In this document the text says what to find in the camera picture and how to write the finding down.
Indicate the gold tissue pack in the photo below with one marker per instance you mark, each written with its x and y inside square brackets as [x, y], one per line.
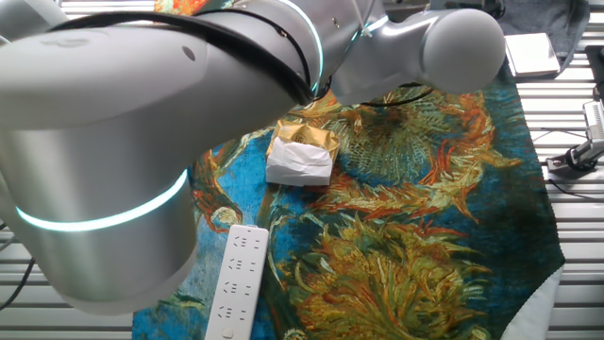
[298, 163]

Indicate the white power strip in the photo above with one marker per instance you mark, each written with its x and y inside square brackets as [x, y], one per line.
[236, 283]

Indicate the white flat pad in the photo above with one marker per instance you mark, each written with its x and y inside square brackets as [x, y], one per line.
[533, 54]

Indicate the dark grey cloth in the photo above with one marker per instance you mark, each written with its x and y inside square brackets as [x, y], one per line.
[552, 19]

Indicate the white fabric sheet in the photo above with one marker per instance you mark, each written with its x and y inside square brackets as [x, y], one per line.
[533, 316]

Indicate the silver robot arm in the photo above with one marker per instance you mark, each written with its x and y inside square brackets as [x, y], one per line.
[118, 141]

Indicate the sunflower painting tablecloth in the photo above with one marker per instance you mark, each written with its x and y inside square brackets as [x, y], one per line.
[401, 236]

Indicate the black device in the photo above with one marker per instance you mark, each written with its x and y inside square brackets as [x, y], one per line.
[597, 61]

